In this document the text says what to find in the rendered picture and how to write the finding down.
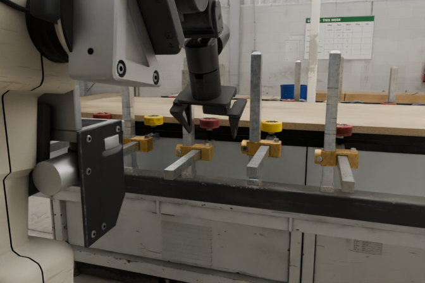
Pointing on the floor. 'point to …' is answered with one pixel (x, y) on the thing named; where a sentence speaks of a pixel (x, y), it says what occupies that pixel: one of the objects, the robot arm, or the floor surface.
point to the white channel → (314, 32)
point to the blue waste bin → (286, 92)
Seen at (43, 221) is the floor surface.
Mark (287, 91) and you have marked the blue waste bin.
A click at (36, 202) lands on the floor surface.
